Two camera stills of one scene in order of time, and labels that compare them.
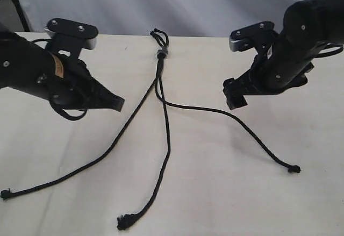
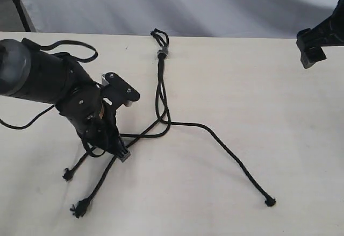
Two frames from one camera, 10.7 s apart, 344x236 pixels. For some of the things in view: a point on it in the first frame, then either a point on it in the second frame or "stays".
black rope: x=294 y=169 to x=162 y=42
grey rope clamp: x=162 y=53 stays
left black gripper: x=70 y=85 to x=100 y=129
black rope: x=6 y=194 to x=161 y=48
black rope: x=123 y=221 to x=77 y=207
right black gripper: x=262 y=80 to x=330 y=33
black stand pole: x=19 y=10 stays
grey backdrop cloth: x=180 y=6 stays
